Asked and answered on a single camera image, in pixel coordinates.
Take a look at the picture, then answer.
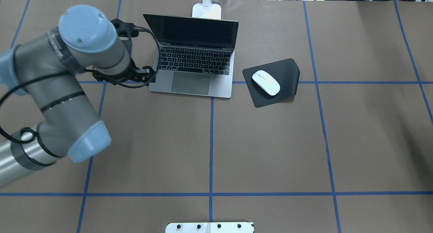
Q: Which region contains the white computer mouse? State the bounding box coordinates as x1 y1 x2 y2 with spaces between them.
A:
252 70 280 96

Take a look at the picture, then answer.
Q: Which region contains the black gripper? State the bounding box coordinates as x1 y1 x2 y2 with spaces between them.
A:
92 66 157 84

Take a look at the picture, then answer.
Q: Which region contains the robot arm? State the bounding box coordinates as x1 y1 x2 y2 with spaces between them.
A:
1 5 157 187

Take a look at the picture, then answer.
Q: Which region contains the grey laptop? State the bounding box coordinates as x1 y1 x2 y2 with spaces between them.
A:
143 13 239 98

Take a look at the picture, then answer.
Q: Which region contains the black mouse pad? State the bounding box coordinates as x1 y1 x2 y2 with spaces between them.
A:
242 58 300 108

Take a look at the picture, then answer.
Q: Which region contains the white desk lamp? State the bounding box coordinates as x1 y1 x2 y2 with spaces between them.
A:
192 0 222 20

